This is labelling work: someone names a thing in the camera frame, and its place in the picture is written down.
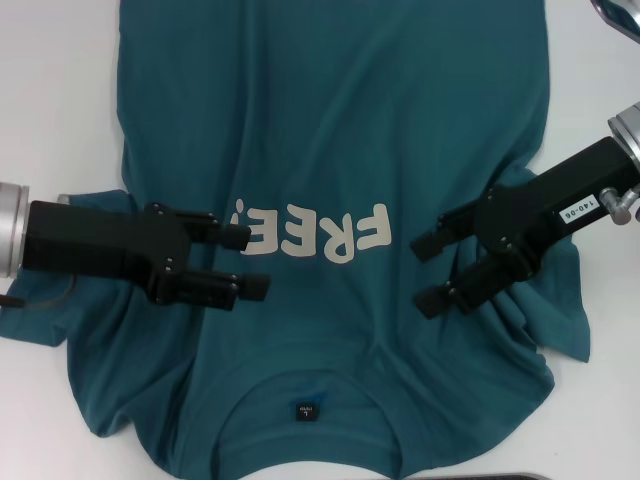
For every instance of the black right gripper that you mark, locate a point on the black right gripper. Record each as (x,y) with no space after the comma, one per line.
(550,200)

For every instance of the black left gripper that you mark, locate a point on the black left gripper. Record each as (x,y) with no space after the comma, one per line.
(100,245)

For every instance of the teal T-shirt with white print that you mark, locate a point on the teal T-shirt with white print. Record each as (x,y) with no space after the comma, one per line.
(350,125)

